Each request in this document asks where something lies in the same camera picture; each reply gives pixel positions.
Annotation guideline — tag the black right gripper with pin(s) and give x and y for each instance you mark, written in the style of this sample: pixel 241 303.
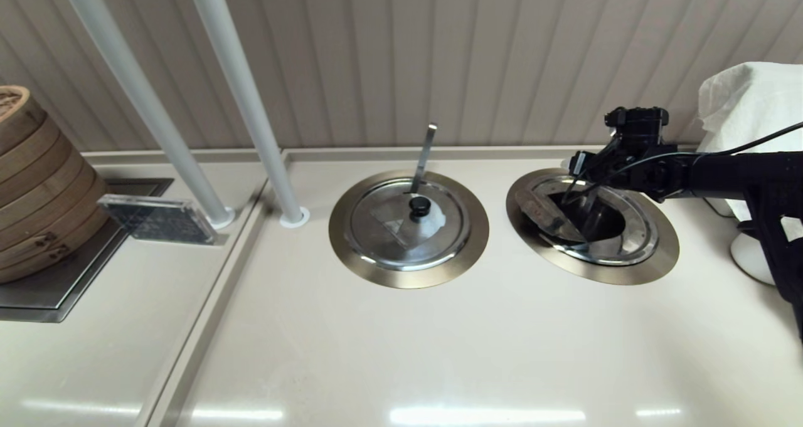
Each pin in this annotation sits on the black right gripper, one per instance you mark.
pixel 640 163

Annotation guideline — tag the steel hinged lid black knob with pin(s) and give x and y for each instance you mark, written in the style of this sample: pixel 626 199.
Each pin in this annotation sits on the steel hinged lid black knob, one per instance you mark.
pixel 382 226
pixel 640 239

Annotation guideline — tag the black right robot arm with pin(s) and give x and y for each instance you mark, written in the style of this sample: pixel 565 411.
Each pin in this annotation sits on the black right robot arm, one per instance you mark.
pixel 721 173

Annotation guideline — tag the steel soup pot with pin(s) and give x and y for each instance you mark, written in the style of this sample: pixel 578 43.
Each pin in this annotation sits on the steel soup pot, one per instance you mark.
pixel 611 220

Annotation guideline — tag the white box appliance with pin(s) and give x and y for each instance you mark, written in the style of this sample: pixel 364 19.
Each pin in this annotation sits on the white box appliance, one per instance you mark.
pixel 697 148

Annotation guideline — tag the white round base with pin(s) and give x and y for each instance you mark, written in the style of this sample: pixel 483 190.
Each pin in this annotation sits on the white round base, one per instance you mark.
pixel 749 267

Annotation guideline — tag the white round pole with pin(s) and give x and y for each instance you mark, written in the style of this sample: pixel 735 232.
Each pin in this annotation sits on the white round pole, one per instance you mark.
pixel 132 82
pixel 243 82

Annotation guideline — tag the clear acrylic sign block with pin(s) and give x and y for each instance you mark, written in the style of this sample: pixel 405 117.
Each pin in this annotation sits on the clear acrylic sign block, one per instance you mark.
pixel 160 220

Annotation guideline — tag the stacked bamboo steamer baskets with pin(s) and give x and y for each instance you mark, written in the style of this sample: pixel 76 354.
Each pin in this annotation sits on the stacked bamboo steamer baskets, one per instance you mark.
pixel 44 195

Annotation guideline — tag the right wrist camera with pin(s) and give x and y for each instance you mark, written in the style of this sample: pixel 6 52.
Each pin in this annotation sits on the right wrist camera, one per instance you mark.
pixel 613 118

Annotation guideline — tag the steel recessed steamer tray frame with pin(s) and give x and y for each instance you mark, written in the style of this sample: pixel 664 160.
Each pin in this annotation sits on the steel recessed steamer tray frame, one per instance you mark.
pixel 56 289

